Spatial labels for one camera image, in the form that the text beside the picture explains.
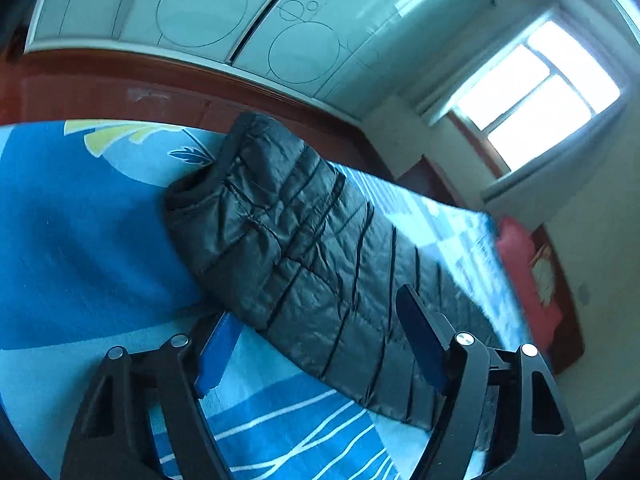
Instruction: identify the red pillow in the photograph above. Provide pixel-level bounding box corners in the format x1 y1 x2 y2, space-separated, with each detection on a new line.
495 216 562 356

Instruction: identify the wooden bed headboard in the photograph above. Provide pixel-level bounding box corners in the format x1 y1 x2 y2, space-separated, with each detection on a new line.
530 225 586 376

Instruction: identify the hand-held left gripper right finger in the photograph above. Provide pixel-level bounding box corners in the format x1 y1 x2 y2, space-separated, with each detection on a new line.
394 284 587 480

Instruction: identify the cartoon print cushion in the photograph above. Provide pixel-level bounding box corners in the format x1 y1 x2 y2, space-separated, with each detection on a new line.
529 245 557 307

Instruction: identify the window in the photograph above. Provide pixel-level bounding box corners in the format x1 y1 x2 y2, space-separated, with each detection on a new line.
415 7 631 181

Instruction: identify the blue patterned bed sheet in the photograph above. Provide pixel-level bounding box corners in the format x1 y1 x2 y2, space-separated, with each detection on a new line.
0 120 551 480

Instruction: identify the white wardrobe with circle pattern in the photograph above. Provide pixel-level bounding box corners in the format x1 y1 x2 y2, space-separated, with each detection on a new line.
22 0 496 116

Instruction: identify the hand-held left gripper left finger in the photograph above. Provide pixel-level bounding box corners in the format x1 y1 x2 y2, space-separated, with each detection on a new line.
60 311 239 480

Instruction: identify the black puffer jacket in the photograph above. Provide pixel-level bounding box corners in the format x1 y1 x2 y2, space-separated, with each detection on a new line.
164 111 506 453

